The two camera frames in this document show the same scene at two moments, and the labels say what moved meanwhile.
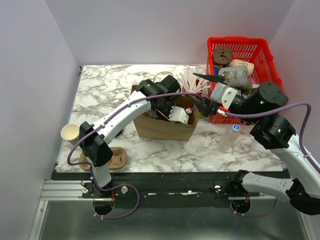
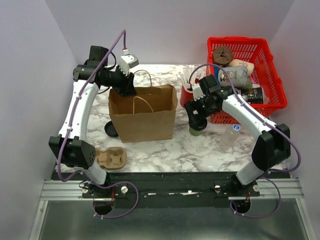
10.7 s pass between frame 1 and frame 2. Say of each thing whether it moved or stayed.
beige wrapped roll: stayed
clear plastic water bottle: stayed
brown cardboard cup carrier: stayed
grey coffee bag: stayed
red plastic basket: stayed
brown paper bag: moved
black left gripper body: moved
